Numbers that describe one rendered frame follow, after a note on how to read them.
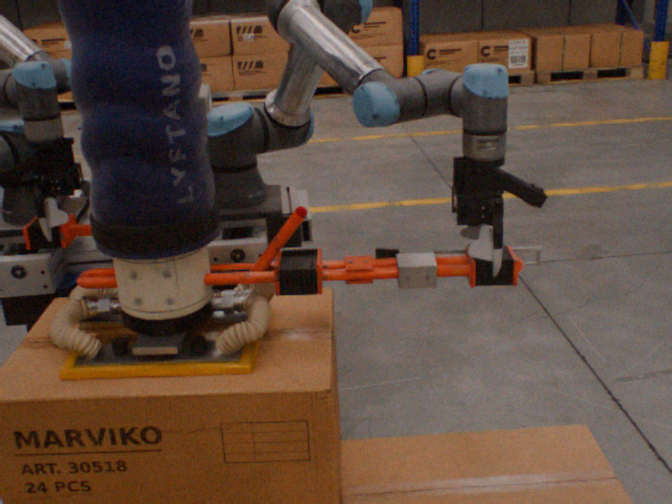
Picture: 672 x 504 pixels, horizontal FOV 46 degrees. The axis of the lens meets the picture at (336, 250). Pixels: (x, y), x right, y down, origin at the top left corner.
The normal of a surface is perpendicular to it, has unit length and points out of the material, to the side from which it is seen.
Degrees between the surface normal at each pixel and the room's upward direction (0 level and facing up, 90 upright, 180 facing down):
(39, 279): 90
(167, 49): 78
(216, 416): 90
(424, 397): 0
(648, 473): 0
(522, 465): 0
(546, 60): 91
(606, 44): 89
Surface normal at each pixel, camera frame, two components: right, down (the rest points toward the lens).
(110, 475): 0.00, 0.38
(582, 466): -0.04, -0.93
